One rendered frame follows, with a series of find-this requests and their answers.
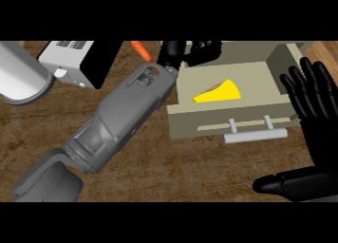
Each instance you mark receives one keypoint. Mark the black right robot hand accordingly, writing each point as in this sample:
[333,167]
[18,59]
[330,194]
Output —
[317,126]

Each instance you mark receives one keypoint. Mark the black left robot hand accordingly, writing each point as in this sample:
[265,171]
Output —
[184,52]

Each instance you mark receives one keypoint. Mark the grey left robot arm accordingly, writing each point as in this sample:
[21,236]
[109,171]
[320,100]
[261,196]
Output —
[119,110]

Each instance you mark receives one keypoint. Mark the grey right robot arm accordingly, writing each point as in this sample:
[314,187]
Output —
[335,198]

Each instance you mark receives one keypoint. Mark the beige open drawer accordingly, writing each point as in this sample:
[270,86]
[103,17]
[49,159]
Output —
[232,101]

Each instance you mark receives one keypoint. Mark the orange carrot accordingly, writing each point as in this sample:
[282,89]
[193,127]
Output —
[142,50]

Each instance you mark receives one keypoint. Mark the yellow cheese wedge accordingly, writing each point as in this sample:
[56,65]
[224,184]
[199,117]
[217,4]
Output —
[220,92]

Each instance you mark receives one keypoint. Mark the beige cabinet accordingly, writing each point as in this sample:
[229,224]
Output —
[268,52]

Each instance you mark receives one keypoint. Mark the white and black appliance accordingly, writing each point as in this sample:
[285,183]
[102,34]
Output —
[77,61]

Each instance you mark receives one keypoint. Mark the white cylindrical appliance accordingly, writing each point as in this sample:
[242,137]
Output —
[16,74]

